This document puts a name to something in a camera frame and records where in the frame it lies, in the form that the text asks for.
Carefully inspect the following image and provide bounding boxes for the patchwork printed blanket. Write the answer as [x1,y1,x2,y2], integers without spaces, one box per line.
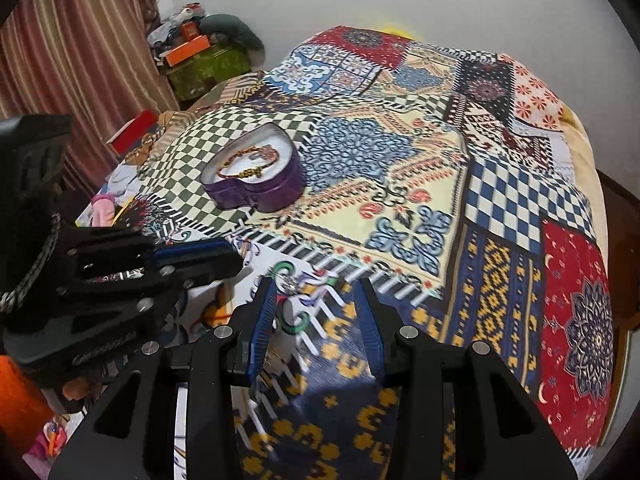
[75,25,616,480]

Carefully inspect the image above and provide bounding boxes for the striped brown curtain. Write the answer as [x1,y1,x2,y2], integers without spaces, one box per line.
[0,0,180,201]

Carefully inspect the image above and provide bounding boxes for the pink plastic item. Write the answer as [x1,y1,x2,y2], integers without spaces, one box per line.
[90,195,120,227]

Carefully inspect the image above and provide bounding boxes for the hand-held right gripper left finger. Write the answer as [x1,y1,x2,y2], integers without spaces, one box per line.
[47,276,279,480]

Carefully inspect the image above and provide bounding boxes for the wooden bed frame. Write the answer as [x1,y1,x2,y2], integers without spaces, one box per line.
[594,169,640,453]

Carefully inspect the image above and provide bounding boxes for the yellow bed sheet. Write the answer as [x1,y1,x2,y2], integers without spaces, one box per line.
[559,100,610,271]

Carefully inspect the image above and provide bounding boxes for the orange box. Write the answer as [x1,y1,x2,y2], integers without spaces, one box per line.
[162,34,212,68]

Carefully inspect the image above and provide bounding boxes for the orange cloth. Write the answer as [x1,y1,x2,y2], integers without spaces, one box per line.
[0,354,57,457]

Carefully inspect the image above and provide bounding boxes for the red box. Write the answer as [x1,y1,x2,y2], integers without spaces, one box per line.
[110,109,159,157]

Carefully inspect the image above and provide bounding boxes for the green patterned box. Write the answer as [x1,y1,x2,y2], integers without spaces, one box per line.
[166,42,252,102]

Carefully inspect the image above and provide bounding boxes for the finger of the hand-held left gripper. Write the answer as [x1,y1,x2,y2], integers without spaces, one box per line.
[60,224,236,272]
[54,255,247,322]

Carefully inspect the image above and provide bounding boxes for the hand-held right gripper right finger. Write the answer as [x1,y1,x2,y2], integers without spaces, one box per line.
[352,277,581,480]

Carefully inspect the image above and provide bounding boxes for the gold beaded bracelet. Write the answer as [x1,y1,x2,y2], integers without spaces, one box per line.
[216,144,282,182]

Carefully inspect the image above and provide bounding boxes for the dark grey cloth bundle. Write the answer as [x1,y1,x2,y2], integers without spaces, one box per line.
[200,12,266,53]

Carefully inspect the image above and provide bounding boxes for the pile of mixed clutter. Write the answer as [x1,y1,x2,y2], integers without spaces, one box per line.
[146,4,213,58]

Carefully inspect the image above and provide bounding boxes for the small silver jewelry piece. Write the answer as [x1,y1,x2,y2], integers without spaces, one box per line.
[277,270,302,297]

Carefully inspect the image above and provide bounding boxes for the purple heart-shaped tin box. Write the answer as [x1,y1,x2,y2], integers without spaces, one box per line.
[201,122,305,211]

